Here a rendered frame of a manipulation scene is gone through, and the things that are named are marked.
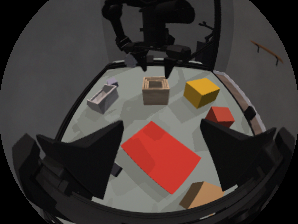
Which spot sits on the yellow block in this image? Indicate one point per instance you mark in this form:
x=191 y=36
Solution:
x=201 y=92

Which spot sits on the red flat rectangular block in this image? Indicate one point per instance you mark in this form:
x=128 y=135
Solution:
x=161 y=157

